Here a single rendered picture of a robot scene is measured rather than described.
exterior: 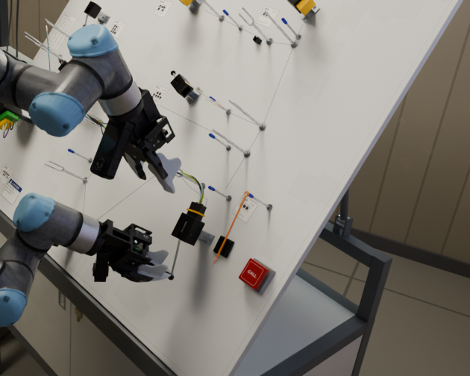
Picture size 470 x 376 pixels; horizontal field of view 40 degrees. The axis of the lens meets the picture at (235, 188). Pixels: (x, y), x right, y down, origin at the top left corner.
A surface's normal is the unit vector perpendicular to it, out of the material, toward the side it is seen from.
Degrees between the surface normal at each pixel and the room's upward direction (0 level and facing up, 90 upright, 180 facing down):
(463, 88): 90
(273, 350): 0
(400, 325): 0
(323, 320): 0
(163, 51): 54
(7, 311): 90
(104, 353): 90
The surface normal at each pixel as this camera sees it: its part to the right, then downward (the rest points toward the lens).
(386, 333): 0.13, -0.87
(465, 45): -0.37, 0.40
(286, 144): -0.51, -0.31
